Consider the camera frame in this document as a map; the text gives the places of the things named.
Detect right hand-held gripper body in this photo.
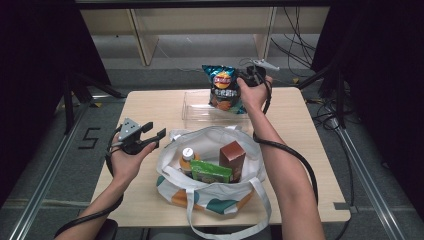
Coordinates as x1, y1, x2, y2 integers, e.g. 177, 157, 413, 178
244, 58, 281, 88

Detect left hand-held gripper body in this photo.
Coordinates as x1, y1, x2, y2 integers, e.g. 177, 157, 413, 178
114, 117, 152, 156

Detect blue chip bag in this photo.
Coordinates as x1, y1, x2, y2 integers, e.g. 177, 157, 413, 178
201, 64, 249, 115

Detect orange juice bottle white cap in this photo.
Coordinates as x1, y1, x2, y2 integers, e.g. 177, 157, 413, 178
179, 147, 201, 178

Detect clear plastic tray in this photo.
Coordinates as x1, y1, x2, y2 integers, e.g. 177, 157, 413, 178
181, 89, 254, 132

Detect green snack packet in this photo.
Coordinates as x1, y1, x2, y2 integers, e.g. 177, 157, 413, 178
189, 159, 233, 185

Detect brown drink carton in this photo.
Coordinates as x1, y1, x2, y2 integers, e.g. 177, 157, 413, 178
218, 140, 247, 184

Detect white tote bag coloured dots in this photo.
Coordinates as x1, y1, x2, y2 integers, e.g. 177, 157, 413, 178
155, 124, 273, 240

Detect person's right hand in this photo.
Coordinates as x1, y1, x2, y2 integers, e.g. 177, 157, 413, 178
235, 75, 274, 115

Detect person's left hand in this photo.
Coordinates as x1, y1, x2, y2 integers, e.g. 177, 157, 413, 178
109, 134, 158, 188

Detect black metal stand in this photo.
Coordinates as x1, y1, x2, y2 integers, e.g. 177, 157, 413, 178
296, 64, 346, 129
63, 71, 126, 134

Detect beige desk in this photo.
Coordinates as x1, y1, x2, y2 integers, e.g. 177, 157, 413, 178
79, 6, 331, 67

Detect black curtain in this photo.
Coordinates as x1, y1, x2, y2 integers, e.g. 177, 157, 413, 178
311, 0, 424, 211
0, 0, 111, 208

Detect grey tape strip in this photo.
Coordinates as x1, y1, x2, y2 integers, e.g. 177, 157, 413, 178
334, 201, 358, 213

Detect black power cable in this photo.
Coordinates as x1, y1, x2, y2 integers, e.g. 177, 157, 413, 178
293, 6, 318, 53
269, 6, 316, 78

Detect right hand-held gripper cable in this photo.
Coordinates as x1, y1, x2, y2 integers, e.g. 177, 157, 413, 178
252, 74, 319, 206

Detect hand-held gripper cable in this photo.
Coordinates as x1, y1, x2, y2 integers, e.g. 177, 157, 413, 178
252, 74, 319, 206
54, 124, 125, 239

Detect left hand-held gripper cable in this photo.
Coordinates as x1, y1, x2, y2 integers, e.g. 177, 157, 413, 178
54, 124, 125, 239

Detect aluminium floor rail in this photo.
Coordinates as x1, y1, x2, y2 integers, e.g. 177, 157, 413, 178
8, 96, 98, 240
328, 118, 406, 240

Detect black floor cable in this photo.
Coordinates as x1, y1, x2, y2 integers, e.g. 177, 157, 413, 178
313, 96, 357, 240

